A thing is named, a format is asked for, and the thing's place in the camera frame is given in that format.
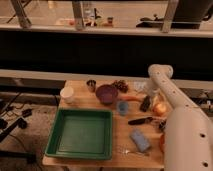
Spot white paper cup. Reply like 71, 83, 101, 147
60, 86, 74, 103

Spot blue sponge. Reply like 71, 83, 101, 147
130, 129, 151, 152

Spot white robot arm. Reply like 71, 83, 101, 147
148, 64, 213, 171

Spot black handled knife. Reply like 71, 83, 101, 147
128, 117, 153, 125

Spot orange fruit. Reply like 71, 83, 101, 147
153, 102, 167, 116

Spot red bowl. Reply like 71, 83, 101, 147
159, 134, 165, 153

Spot bunch of dark grapes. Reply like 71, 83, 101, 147
112, 80, 128, 93

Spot small dark toy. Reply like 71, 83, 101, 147
158, 120, 166, 132

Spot small blue cup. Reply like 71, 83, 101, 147
116, 101, 129, 116

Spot orange carrot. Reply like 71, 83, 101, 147
120, 96, 143, 102

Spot small metal cup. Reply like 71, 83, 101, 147
86, 80, 96, 92

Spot green plastic tray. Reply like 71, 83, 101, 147
45, 109, 113, 160

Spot silver fork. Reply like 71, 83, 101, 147
117, 147, 149, 156

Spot purple bowl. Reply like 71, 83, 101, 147
95, 84, 118, 105

